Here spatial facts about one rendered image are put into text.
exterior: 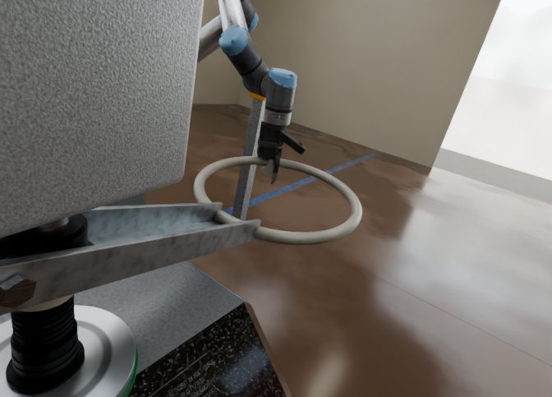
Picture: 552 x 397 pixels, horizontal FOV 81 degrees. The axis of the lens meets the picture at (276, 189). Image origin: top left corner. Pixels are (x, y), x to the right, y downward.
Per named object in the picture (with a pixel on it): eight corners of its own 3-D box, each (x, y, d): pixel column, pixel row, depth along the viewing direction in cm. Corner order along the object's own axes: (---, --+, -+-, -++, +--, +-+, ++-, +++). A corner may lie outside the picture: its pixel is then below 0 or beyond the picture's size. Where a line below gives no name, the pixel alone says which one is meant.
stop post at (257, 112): (254, 233, 251) (285, 90, 212) (237, 242, 235) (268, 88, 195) (234, 222, 260) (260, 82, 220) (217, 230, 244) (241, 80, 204)
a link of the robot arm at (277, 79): (285, 68, 109) (305, 73, 102) (279, 105, 114) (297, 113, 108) (262, 66, 103) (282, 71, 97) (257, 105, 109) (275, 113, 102)
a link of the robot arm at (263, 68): (250, 53, 112) (271, 58, 104) (266, 78, 121) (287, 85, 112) (232, 72, 111) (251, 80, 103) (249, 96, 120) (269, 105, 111)
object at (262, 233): (326, 278, 67) (329, 266, 66) (153, 195, 85) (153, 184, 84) (376, 196, 108) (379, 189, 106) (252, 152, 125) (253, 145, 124)
